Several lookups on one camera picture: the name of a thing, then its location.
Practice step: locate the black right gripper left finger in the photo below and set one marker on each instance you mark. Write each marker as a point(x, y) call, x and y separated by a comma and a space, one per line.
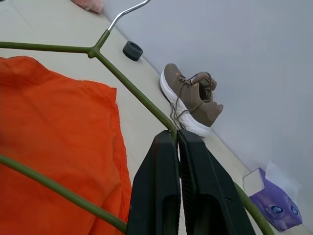
point(154, 186)

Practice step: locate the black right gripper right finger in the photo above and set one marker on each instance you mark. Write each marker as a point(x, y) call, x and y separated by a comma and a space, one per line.
point(210, 191)

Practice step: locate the orange shorts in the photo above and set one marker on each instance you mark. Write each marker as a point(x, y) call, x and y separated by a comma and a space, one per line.
point(61, 122)

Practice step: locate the purple tissue pack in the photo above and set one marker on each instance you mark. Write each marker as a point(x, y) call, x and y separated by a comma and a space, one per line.
point(274, 208)

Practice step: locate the brown sneaker with white sole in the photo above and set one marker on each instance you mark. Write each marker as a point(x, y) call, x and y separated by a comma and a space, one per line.
point(193, 98)

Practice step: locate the black round cap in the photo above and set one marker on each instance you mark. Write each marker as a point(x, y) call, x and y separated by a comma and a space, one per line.
point(133, 51)

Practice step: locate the pink fluffy item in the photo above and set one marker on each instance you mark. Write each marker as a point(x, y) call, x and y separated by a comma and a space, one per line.
point(89, 4)

